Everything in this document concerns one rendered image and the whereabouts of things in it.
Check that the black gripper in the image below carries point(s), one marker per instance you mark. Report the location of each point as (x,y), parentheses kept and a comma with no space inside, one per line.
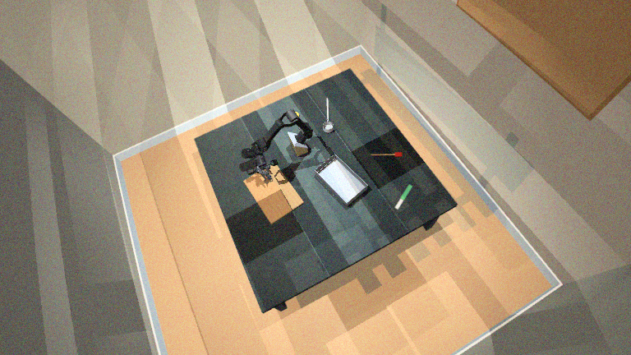
(260,162)

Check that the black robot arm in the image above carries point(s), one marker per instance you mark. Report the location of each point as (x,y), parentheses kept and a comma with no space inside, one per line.
(264,142)

